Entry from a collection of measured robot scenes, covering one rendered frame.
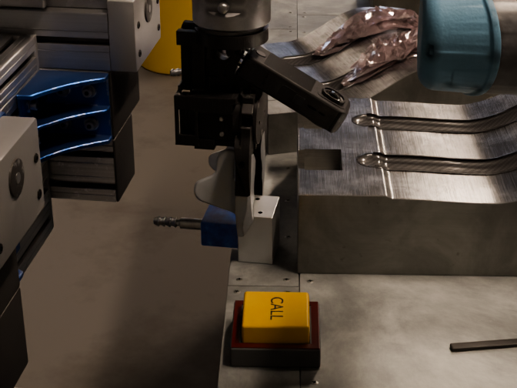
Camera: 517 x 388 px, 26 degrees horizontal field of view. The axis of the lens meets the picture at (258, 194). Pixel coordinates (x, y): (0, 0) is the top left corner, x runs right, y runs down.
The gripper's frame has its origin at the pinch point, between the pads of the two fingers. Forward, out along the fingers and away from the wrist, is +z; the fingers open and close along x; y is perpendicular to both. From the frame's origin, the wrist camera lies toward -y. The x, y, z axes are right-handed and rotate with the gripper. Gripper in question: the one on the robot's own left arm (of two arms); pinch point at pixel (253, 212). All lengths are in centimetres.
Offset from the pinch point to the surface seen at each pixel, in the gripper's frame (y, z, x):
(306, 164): -4.6, -2.6, -7.1
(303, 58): 1.1, -0.6, -46.3
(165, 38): 77, 71, -259
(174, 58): 74, 79, -259
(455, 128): -20.2, -3.2, -18.2
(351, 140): -9.1, -4.4, -10.2
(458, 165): -20.7, -3.3, -7.9
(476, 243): -22.9, 0.8, 1.3
